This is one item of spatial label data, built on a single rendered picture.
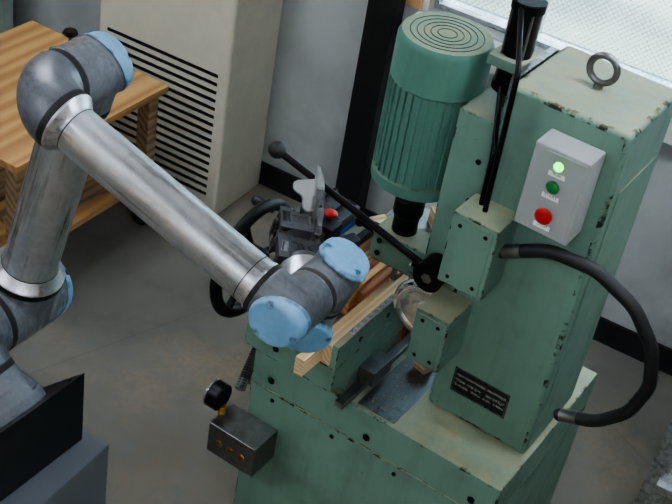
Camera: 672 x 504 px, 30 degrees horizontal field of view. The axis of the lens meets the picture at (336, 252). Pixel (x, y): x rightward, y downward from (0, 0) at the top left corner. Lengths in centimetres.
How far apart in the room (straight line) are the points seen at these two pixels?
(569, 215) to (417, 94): 36
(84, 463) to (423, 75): 106
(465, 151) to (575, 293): 31
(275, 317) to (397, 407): 58
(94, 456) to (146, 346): 111
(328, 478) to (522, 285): 65
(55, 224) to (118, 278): 153
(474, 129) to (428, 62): 14
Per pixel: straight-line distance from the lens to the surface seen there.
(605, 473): 364
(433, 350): 227
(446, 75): 216
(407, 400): 246
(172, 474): 334
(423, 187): 229
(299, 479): 265
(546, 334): 224
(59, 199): 237
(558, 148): 200
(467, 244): 212
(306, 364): 231
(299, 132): 424
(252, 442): 257
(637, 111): 208
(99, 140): 205
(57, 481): 258
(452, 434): 242
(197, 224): 198
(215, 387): 258
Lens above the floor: 246
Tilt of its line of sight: 36 degrees down
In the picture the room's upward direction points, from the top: 10 degrees clockwise
